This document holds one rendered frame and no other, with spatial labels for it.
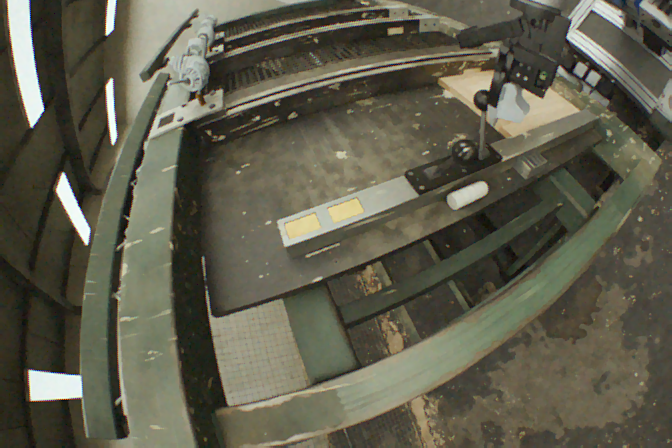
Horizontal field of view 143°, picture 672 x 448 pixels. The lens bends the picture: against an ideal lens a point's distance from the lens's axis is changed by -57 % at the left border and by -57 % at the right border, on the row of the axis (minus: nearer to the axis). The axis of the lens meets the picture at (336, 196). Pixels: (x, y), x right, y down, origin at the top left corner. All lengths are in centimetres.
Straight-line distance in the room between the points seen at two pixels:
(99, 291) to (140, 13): 584
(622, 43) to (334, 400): 194
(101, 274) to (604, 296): 236
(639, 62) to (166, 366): 203
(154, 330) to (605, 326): 202
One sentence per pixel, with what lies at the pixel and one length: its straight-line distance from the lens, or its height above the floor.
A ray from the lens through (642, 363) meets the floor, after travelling 210.
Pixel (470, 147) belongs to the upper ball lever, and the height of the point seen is 155.
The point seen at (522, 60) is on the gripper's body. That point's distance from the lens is 39.
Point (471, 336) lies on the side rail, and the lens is 34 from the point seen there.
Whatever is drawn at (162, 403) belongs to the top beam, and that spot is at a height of 190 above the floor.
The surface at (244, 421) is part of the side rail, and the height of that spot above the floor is 181.
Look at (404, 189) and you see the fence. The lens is 42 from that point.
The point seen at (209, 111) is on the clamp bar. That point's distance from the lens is 61.
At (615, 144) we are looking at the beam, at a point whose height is 89.
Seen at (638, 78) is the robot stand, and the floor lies 21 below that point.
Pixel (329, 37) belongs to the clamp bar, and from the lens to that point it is 114.
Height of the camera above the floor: 185
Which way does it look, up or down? 33 degrees down
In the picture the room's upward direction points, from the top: 87 degrees counter-clockwise
